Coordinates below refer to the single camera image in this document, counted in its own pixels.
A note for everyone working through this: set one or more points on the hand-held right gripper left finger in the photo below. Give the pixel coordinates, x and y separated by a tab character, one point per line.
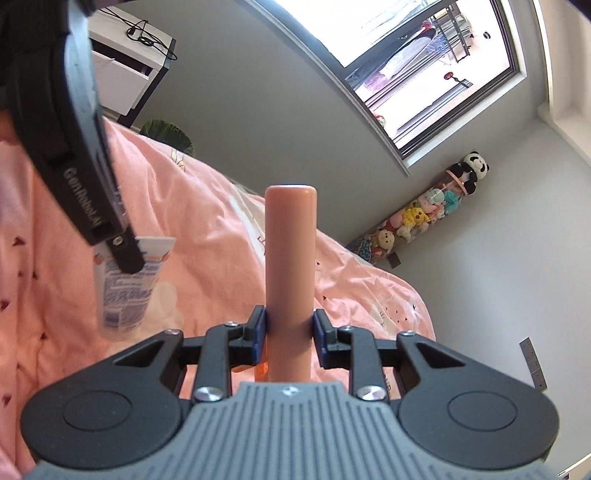
261	333

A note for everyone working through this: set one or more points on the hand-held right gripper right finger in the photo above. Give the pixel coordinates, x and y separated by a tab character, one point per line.
318	338

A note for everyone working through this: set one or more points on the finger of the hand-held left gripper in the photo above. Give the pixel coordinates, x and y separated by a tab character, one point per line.
129	256

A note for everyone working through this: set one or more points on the orange cardboard box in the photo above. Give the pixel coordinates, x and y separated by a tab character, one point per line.
259	372

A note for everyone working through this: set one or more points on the pink cylindrical tube case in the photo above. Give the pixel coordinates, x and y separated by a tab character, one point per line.
291	254

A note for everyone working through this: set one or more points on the white bedside cabinet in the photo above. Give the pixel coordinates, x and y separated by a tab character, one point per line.
120	74

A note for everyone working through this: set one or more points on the pink printed blanket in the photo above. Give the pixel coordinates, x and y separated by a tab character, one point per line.
207	254

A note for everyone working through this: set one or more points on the green trash bin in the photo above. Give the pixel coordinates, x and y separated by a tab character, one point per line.
166	132

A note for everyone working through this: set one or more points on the plush toys in corner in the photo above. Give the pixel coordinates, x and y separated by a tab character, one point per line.
406	222

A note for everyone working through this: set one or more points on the panda plush toy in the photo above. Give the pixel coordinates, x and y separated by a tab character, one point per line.
473	166

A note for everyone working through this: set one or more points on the large glass window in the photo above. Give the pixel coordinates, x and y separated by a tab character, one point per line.
415	69

